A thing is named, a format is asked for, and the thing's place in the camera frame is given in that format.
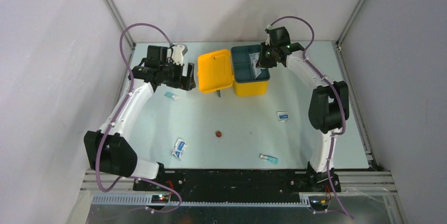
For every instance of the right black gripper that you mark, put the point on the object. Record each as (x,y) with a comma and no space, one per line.
(262,62)

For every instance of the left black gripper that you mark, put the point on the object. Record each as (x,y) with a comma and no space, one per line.
(185,83)

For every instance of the teal medical gauze packet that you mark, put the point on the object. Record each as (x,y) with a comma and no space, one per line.
(259,74)

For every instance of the teal header plastic bag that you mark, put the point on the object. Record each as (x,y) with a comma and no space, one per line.
(171,96)

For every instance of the yellow medicine kit box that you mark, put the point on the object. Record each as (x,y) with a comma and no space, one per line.
(215,72)

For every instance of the teal divided tray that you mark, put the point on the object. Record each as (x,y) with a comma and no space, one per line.
(241,63)

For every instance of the small white blue sachet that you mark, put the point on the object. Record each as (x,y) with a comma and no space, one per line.
(283,116)

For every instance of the white blue alcohol pad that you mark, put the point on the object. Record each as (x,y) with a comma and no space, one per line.
(180,145)
(177,154)

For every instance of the teal capped small tube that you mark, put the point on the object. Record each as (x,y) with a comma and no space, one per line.
(268,158)

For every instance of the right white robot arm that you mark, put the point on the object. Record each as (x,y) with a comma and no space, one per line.
(329,103)

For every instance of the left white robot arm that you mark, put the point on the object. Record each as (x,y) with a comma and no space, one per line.
(109,149)

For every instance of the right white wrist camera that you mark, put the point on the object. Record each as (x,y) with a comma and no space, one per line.
(269,28)

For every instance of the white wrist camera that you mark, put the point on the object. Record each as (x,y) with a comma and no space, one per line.
(178,53)
(269,28)

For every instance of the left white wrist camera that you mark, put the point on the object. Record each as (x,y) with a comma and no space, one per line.
(178,53)

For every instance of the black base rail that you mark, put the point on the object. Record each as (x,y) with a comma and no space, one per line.
(240,185)

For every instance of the aluminium frame front beam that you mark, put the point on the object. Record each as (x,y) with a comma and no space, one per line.
(365,197)

